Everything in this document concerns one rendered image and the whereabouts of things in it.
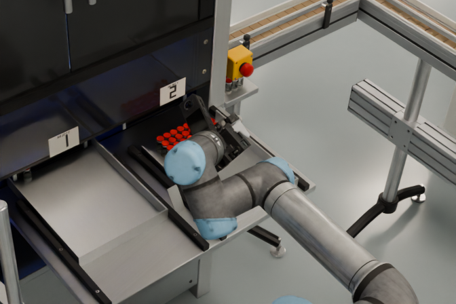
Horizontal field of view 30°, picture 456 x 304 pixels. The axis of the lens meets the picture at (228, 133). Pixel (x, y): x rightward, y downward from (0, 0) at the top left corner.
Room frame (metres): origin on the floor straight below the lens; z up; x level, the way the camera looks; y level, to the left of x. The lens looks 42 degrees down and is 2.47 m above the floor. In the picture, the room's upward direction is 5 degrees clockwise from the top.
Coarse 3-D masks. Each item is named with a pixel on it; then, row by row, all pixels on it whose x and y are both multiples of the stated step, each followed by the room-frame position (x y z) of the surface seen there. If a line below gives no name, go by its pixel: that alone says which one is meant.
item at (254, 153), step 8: (216, 112) 1.84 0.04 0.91; (216, 120) 1.84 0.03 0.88; (256, 144) 1.72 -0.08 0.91; (144, 152) 1.66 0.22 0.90; (152, 152) 1.68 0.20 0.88; (248, 152) 1.72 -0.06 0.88; (256, 152) 1.71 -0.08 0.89; (264, 152) 1.69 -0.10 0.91; (152, 160) 1.63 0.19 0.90; (160, 160) 1.65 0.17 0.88; (240, 160) 1.68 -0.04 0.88; (248, 160) 1.68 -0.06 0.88; (256, 160) 1.69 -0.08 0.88; (264, 160) 1.69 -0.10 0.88; (160, 168) 1.61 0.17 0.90; (224, 168) 1.64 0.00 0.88; (232, 168) 1.65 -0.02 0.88; (240, 168) 1.65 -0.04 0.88; (224, 176) 1.61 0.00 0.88; (296, 176) 1.60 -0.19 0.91; (176, 184) 1.55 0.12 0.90; (296, 184) 1.59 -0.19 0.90; (256, 208) 1.50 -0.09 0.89; (240, 216) 1.46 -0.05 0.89
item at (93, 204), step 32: (64, 160) 1.62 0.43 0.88; (96, 160) 1.63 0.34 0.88; (32, 192) 1.50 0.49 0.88; (64, 192) 1.51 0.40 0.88; (96, 192) 1.52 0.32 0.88; (128, 192) 1.53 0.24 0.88; (64, 224) 1.40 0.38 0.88; (96, 224) 1.41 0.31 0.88; (128, 224) 1.42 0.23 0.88; (96, 256) 1.30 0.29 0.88
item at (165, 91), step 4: (180, 80) 1.80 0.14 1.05; (184, 80) 1.81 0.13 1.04; (172, 84) 1.78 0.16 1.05; (176, 84) 1.79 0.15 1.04; (180, 84) 1.80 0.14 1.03; (184, 84) 1.81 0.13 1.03; (164, 88) 1.76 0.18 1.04; (168, 88) 1.77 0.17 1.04; (172, 88) 1.78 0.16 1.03; (176, 88) 1.79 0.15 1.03; (180, 88) 1.80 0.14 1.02; (184, 88) 1.81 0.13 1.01; (160, 92) 1.75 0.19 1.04; (164, 92) 1.76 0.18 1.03; (168, 92) 1.77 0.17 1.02; (176, 92) 1.79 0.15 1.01; (180, 92) 1.80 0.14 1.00; (184, 92) 1.81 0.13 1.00; (160, 96) 1.75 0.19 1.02; (164, 96) 1.76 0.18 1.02; (168, 96) 1.77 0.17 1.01; (176, 96) 1.79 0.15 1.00; (160, 100) 1.75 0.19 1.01; (164, 100) 1.76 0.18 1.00; (168, 100) 1.77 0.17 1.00; (160, 104) 1.75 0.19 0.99
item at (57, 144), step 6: (66, 132) 1.55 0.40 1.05; (72, 132) 1.56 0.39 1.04; (78, 132) 1.58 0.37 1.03; (54, 138) 1.53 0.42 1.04; (60, 138) 1.54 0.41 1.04; (72, 138) 1.56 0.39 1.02; (78, 138) 1.58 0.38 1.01; (54, 144) 1.53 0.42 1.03; (60, 144) 1.54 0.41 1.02; (72, 144) 1.56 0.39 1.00; (78, 144) 1.57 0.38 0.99; (54, 150) 1.53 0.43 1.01; (60, 150) 1.54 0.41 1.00
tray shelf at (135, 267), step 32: (128, 128) 1.77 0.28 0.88; (160, 128) 1.79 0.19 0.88; (128, 160) 1.65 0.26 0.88; (0, 192) 1.49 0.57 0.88; (160, 192) 1.54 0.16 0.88; (160, 224) 1.43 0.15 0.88; (256, 224) 1.47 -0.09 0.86; (128, 256) 1.32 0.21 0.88; (160, 256) 1.32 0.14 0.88; (192, 256) 1.33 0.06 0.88; (128, 288) 1.22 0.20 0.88
